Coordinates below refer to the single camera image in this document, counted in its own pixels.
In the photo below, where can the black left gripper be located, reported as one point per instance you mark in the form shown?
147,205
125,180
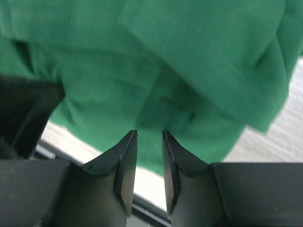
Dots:
25,107

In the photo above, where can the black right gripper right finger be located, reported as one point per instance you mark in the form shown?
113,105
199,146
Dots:
177,161

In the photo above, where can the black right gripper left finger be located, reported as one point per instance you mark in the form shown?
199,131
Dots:
122,158

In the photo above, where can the green t shirt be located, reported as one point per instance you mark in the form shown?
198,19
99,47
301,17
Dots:
201,69

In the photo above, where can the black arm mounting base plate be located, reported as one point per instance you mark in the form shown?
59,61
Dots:
144,213

